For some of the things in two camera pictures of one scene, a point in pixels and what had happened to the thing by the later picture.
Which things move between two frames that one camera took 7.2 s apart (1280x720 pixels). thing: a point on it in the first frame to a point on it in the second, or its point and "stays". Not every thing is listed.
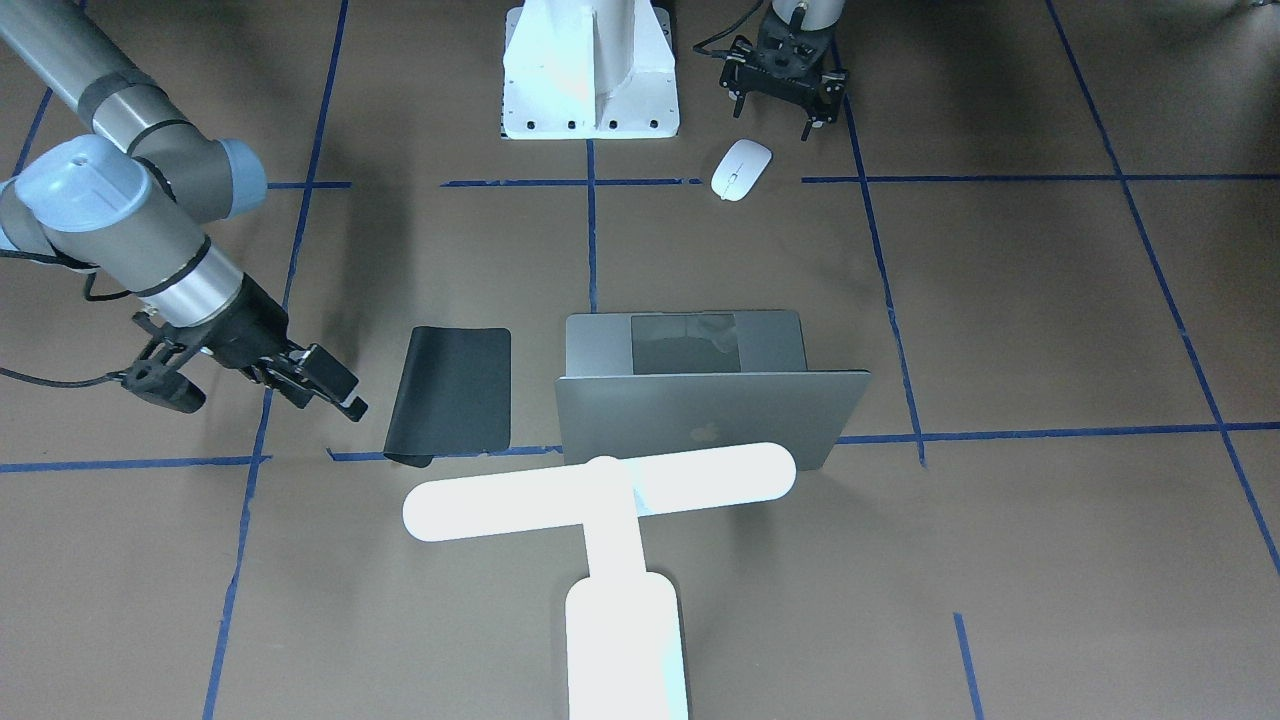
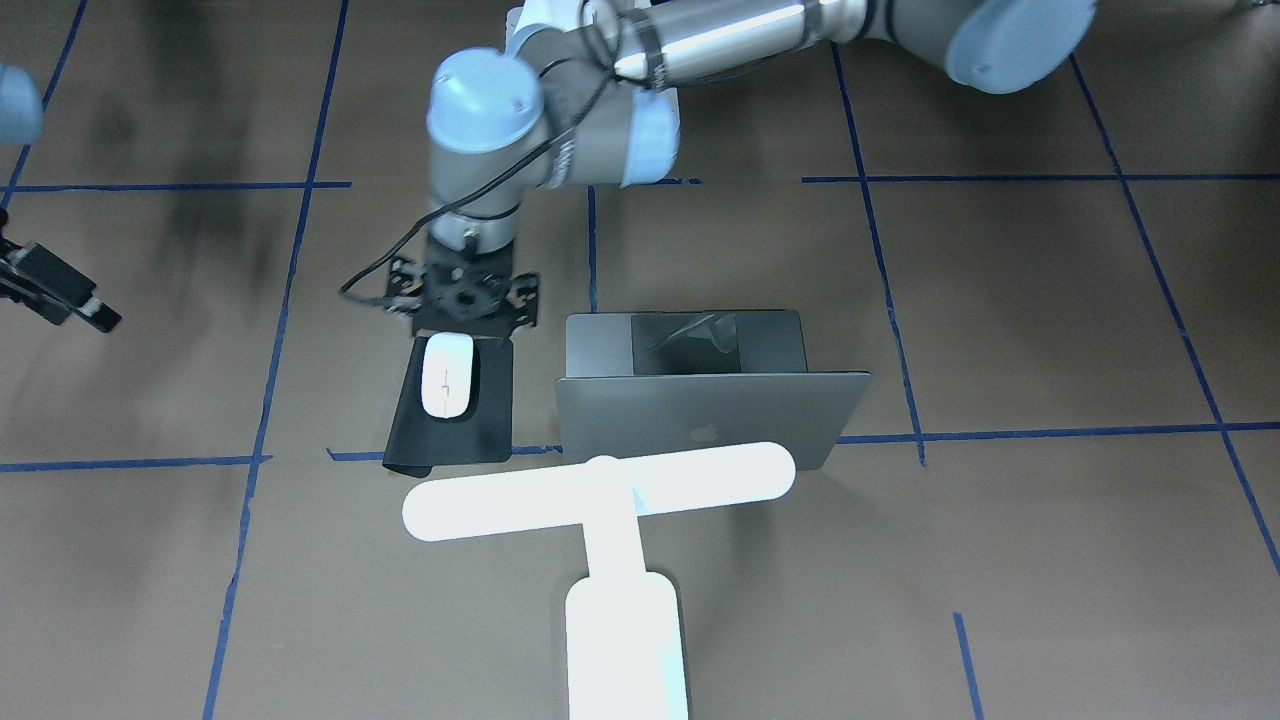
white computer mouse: x=741 y=170 to x=447 y=374
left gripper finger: x=831 y=88 to x=523 y=294
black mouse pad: x=455 y=396 stays
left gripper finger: x=737 y=70 to x=406 y=280
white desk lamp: x=625 y=647 stays
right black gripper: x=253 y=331 to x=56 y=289
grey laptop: x=653 y=384 stays
